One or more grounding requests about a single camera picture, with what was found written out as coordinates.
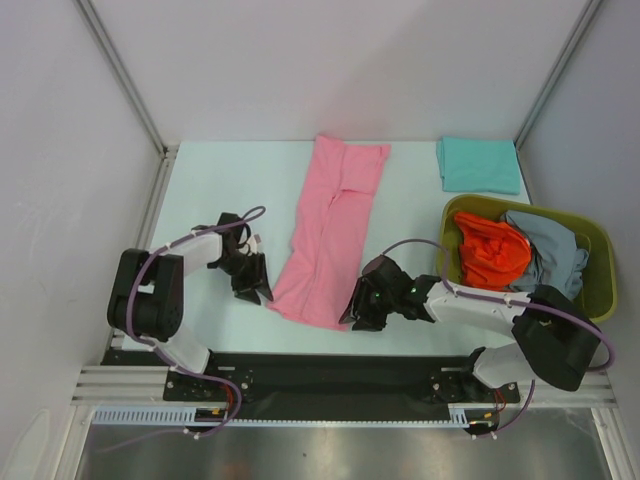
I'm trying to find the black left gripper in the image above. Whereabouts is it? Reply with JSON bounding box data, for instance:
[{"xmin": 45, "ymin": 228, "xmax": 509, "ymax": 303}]
[{"xmin": 213, "ymin": 252, "xmax": 273, "ymax": 306}]

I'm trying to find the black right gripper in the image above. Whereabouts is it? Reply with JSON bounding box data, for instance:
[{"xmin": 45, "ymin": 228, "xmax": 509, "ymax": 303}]
[{"xmin": 338, "ymin": 276, "xmax": 397, "ymax": 333}]

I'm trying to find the pink t shirt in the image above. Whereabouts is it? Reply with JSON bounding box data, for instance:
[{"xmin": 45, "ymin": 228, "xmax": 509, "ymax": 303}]
[{"xmin": 269, "ymin": 135, "xmax": 391, "ymax": 331}]

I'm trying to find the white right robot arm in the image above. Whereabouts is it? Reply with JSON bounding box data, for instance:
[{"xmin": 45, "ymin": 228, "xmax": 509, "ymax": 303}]
[{"xmin": 339, "ymin": 255, "xmax": 601, "ymax": 401}]

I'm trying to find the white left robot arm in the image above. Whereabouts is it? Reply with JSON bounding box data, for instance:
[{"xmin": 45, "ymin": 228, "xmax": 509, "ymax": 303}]
[{"xmin": 107, "ymin": 206, "xmax": 273, "ymax": 400}]

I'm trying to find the orange t shirt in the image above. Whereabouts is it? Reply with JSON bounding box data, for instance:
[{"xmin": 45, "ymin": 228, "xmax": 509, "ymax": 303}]
[{"xmin": 454, "ymin": 212, "xmax": 532, "ymax": 291}]

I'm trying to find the folded teal t shirt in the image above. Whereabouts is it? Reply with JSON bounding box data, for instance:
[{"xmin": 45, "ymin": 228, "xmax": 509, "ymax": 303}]
[{"xmin": 436, "ymin": 136, "xmax": 521, "ymax": 195}]

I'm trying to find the grey blue t shirt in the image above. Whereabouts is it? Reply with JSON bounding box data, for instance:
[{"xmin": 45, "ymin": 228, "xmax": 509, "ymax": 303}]
[{"xmin": 501, "ymin": 210, "xmax": 589, "ymax": 300}]

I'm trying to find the olive green plastic basket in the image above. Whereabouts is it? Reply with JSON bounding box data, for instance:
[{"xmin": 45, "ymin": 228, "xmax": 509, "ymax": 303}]
[{"xmin": 436, "ymin": 194, "xmax": 618, "ymax": 323}]

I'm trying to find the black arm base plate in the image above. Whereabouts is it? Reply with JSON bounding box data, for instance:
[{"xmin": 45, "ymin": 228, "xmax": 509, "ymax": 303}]
[{"xmin": 99, "ymin": 349, "xmax": 521, "ymax": 422}]

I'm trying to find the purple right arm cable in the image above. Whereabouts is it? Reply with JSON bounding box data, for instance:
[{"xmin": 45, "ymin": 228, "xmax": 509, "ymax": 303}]
[{"xmin": 382, "ymin": 239, "xmax": 616, "ymax": 439}]

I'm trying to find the grey slotted cable duct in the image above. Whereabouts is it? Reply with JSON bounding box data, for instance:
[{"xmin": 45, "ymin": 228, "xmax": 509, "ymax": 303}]
[{"xmin": 92, "ymin": 406, "xmax": 492, "ymax": 430}]

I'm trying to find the aluminium frame rail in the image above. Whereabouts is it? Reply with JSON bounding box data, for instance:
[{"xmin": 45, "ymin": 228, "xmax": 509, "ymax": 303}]
[{"xmin": 71, "ymin": 366, "xmax": 617, "ymax": 408}]

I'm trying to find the left aluminium corner post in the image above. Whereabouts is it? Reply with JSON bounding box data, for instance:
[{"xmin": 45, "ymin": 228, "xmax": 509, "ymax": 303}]
[{"xmin": 72, "ymin": 0, "xmax": 169, "ymax": 159}]

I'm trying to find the aluminium corner post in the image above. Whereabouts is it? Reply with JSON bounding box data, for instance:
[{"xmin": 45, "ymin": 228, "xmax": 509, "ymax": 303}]
[
  {"xmin": 514, "ymin": 0, "xmax": 606, "ymax": 151},
  {"xmin": 72, "ymin": 0, "xmax": 169, "ymax": 159}
]

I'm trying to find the right aluminium corner post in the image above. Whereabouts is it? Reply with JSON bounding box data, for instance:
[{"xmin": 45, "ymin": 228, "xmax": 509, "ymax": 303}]
[{"xmin": 514, "ymin": 0, "xmax": 606, "ymax": 151}]

